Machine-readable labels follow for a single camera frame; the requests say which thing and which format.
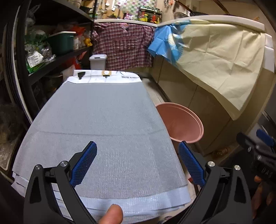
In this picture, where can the person's right hand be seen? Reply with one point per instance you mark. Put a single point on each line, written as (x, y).
(257, 200)

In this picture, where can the red plaid shirt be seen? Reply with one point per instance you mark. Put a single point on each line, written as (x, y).
(124, 44)

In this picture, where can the black shelf unit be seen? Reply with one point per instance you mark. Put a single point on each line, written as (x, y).
(49, 13)

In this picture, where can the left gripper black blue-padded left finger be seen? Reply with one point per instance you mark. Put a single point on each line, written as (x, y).
(41, 206)

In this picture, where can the green plastic container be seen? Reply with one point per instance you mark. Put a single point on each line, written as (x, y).
(61, 42)

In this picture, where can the blue beige cloth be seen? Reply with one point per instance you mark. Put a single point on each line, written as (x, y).
(223, 59)

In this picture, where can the grey table mat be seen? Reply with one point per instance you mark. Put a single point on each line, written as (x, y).
(136, 165)

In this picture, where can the black spice rack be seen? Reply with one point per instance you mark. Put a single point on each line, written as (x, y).
(150, 15)

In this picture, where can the white small trash bin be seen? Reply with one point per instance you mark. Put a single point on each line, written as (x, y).
(98, 62)

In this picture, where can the person's left thumb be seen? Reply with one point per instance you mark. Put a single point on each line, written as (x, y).
(114, 215)

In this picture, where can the green white bag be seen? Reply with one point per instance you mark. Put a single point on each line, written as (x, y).
(34, 57)

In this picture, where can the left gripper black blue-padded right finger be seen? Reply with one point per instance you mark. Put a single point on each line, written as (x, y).
(224, 196)

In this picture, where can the pink plastic basin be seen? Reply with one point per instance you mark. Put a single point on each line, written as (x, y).
(181, 123)

